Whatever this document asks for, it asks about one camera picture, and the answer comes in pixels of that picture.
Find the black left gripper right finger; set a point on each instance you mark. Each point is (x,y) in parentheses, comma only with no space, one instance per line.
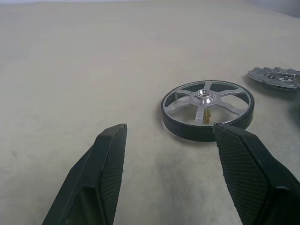
(253,178)

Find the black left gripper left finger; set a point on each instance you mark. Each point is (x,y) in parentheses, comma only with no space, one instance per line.
(98,178)

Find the grey metal gear plate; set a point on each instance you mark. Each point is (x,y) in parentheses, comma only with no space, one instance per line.
(264,76)

